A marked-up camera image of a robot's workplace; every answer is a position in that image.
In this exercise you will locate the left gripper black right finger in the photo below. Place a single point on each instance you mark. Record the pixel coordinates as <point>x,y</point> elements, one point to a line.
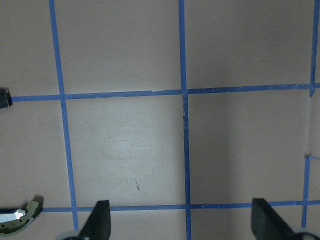
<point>266,223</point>

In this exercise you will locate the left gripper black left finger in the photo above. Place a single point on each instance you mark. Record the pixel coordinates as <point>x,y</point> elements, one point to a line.
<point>98,224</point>

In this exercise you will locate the curved metal brake shoe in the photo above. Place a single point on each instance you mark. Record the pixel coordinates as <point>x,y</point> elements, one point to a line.
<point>15,220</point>

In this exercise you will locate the black rectangular plastic part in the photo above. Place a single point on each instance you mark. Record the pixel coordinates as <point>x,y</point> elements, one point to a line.
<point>5,98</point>

